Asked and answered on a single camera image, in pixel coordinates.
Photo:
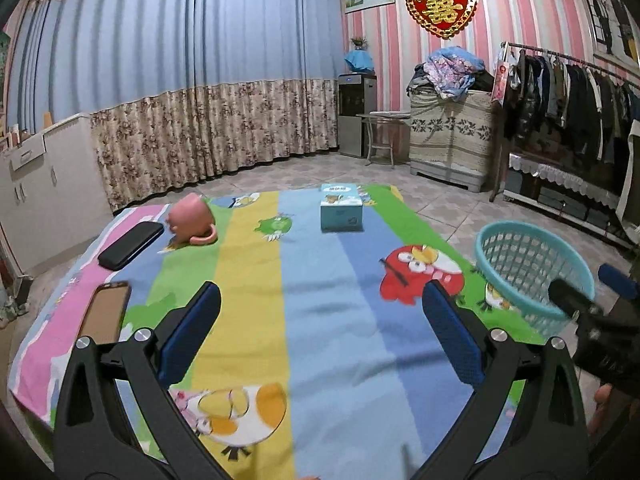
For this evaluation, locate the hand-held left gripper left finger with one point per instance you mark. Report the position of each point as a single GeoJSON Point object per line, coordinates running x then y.
{"type": "Point", "coordinates": [192, 330]}

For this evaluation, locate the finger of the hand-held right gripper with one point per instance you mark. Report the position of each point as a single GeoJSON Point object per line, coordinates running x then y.
{"type": "Point", "coordinates": [567, 295]}
{"type": "Point", "coordinates": [615, 277]}

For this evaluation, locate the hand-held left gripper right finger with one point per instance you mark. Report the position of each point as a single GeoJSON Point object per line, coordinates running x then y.
{"type": "Point", "coordinates": [452, 332]}

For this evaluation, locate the teal plastic basket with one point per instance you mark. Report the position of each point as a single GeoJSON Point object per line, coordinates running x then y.
{"type": "Point", "coordinates": [525, 260]}

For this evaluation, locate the person's right hand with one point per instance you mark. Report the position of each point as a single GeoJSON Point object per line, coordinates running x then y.
{"type": "Point", "coordinates": [600, 420]}

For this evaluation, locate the white framed dark panel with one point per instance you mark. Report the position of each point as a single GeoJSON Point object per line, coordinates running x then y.
{"type": "Point", "coordinates": [631, 195]}

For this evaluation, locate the brown phone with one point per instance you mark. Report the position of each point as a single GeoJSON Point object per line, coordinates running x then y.
{"type": "Point", "coordinates": [105, 310]}

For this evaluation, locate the low dark cabinet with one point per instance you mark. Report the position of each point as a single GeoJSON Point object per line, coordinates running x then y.
{"type": "Point", "coordinates": [555, 200]}

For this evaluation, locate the black phone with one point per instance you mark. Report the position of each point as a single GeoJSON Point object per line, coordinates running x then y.
{"type": "Point", "coordinates": [130, 245]}

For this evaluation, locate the pink cup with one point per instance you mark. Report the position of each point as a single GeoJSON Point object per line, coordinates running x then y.
{"type": "Point", "coordinates": [190, 217]}

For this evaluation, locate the white lace cloth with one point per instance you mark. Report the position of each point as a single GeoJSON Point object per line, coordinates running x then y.
{"type": "Point", "coordinates": [555, 175]}

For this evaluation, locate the cartoon printed mat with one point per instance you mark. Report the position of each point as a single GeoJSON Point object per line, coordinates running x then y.
{"type": "Point", "coordinates": [325, 335]}

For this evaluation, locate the light blue tissue box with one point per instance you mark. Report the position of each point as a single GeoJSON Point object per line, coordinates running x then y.
{"type": "Point", "coordinates": [341, 210]}

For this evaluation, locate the row of hanging clothes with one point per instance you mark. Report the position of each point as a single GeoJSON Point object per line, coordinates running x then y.
{"type": "Point", "coordinates": [570, 100]}

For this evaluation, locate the white plastic bag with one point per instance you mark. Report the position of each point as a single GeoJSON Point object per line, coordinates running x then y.
{"type": "Point", "coordinates": [9, 312]}

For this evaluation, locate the white cabinet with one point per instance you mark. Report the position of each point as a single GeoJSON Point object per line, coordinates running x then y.
{"type": "Point", "coordinates": [60, 200]}

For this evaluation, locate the patterned cloth covered cabinet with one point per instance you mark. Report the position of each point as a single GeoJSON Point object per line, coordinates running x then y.
{"type": "Point", "coordinates": [450, 145]}

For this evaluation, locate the pink hanging bag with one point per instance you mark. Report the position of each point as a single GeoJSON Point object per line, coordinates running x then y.
{"type": "Point", "coordinates": [500, 80]}

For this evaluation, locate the small metal table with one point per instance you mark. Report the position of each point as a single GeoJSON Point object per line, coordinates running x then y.
{"type": "Point", "coordinates": [382, 116]}

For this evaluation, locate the grey water dispenser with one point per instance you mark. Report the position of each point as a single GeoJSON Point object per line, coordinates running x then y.
{"type": "Point", "coordinates": [352, 120]}

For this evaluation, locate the metal clothes rack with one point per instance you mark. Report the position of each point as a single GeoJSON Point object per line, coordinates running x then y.
{"type": "Point", "coordinates": [540, 51]}

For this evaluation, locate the pile of floral blankets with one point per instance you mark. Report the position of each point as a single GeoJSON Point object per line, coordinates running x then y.
{"type": "Point", "coordinates": [450, 72]}

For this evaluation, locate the tan cardboard piece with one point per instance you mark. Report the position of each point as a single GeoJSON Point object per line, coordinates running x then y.
{"type": "Point", "coordinates": [47, 120]}

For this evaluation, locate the framed window picture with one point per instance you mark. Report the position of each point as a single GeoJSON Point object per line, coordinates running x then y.
{"type": "Point", "coordinates": [610, 15]}

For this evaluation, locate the blue floral curtain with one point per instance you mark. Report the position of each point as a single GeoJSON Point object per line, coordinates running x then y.
{"type": "Point", "coordinates": [175, 60]}

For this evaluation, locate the blue cloth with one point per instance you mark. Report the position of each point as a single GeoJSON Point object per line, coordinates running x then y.
{"type": "Point", "coordinates": [360, 60]}

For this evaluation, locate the small potted plant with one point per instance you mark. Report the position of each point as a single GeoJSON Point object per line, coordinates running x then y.
{"type": "Point", "coordinates": [359, 43]}

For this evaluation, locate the red heart wall decoration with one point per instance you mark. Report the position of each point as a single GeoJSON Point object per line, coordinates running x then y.
{"type": "Point", "coordinates": [440, 7]}

